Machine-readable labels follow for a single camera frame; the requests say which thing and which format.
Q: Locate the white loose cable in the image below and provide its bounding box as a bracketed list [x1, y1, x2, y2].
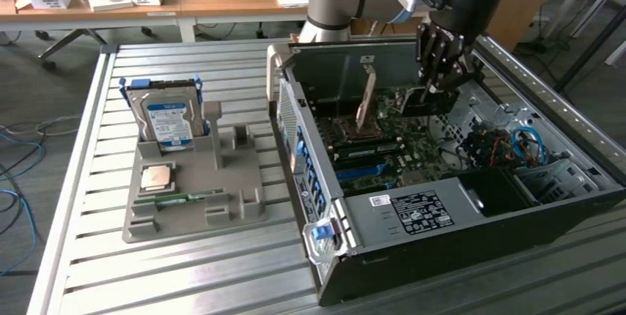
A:
[0, 114, 82, 139]

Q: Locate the silver disk bay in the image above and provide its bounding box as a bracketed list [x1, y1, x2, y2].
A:
[512, 157, 602, 204]

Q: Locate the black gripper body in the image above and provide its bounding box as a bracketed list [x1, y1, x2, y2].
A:
[427, 0, 504, 43]

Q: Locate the red wire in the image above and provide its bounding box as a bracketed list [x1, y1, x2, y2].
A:
[492, 135, 520, 165]

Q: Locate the blue case latch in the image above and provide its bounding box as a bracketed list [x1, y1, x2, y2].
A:
[311, 220, 339, 243]

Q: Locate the blue expansion slot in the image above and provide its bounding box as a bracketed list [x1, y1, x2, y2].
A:
[335, 163, 389, 181]

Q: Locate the grey plastic parts rack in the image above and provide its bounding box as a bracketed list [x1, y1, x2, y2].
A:
[121, 100, 269, 245]

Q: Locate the blue wire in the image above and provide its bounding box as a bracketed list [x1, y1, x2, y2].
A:
[510, 125, 550, 166]

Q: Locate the blue network cable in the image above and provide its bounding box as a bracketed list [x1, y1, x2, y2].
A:
[0, 124, 49, 278]

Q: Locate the open black PC case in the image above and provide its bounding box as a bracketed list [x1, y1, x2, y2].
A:
[265, 31, 626, 308]

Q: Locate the wooden office desk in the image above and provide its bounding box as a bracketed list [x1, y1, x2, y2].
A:
[177, 0, 448, 43]
[0, 0, 196, 71]

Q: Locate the black plastic shroud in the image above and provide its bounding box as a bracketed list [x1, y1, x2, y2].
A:
[458, 167, 542, 219]

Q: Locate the grey power supply unit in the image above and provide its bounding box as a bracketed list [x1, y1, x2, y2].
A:
[340, 177, 486, 249]

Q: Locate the CPU chip metal lid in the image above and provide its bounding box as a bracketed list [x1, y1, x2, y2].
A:
[139, 166, 173, 194]

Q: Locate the hard disk with blue caddy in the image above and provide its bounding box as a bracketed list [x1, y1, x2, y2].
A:
[118, 75, 212, 154]

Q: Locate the green motherboard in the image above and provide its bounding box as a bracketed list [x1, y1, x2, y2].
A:
[312, 87, 468, 198]

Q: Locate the white table leg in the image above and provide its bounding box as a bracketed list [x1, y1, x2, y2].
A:
[603, 34, 626, 67]

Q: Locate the black graphics card metal bracket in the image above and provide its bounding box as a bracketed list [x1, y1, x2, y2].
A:
[355, 64, 462, 136]

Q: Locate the CPU socket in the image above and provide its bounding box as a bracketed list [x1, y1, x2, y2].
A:
[331, 113, 385, 143]

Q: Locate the green RAM stick white label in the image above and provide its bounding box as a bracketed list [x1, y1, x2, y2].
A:
[333, 141, 400, 160]

